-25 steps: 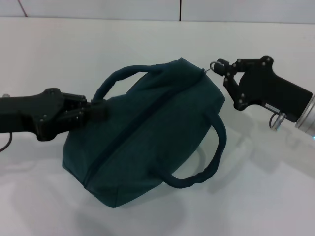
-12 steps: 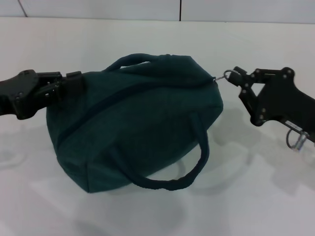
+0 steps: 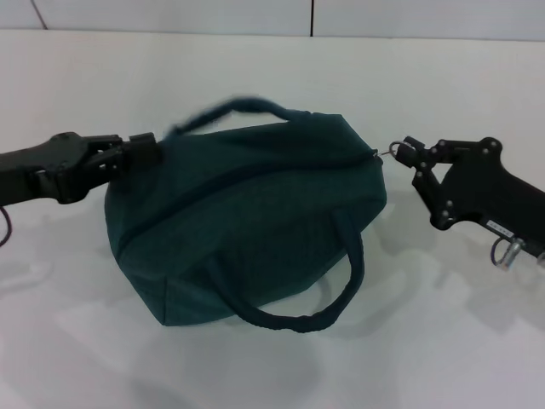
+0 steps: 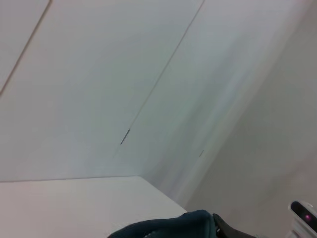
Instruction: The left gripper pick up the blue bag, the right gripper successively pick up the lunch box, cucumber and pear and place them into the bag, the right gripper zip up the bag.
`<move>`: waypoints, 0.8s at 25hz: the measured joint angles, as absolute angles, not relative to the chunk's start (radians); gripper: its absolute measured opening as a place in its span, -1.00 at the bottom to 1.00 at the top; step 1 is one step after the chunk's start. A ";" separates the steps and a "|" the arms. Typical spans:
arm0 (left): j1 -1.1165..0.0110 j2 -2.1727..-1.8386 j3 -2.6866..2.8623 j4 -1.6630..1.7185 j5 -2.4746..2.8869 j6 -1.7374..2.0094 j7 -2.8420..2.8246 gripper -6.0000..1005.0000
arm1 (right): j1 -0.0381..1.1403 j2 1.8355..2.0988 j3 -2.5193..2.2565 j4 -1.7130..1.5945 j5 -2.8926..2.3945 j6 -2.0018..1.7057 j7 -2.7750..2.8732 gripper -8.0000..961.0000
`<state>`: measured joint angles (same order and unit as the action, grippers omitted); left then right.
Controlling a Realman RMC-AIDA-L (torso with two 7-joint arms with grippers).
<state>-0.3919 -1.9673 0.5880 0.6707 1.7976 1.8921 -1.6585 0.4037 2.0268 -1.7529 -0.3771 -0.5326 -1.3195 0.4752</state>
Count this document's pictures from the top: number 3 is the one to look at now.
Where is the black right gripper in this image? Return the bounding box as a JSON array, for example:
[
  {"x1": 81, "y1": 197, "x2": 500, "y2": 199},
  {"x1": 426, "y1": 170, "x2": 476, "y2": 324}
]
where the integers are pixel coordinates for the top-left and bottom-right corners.
[{"x1": 397, "y1": 135, "x2": 545, "y2": 262}]

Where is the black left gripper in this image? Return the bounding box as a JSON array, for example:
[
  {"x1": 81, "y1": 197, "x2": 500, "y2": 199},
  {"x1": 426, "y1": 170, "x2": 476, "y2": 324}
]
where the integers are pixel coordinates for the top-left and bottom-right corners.
[{"x1": 0, "y1": 131, "x2": 166, "y2": 206}]

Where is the dark teal lunch bag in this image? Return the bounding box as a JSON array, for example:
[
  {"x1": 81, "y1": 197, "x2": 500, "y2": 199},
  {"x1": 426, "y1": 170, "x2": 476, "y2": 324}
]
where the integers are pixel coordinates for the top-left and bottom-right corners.
[{"x1": 104, "y1": 96, "x2": 404, "y2": 345}]

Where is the grey right arm cable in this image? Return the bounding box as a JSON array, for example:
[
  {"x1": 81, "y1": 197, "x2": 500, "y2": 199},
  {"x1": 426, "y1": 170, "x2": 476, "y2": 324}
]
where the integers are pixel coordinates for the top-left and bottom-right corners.
[{"x1": 488, "y1": 235, "x2": 525, "y2": 270}]

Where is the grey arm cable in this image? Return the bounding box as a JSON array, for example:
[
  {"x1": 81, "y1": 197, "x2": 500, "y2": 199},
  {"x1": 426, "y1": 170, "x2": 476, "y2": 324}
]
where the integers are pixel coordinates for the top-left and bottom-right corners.
[
  {"x1": 0, "y1": 205, "x2": 14, "y2": 249},
  {"x1": 488, "y1": 235, "x2": 525, "y2": 270}
]

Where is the grey left arm cable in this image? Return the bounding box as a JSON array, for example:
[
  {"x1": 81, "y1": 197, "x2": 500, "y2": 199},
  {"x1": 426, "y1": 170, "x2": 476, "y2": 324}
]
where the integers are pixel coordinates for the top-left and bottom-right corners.
[{"x1": 0, "y1": 205, "x2": 14, "y2": 249}]

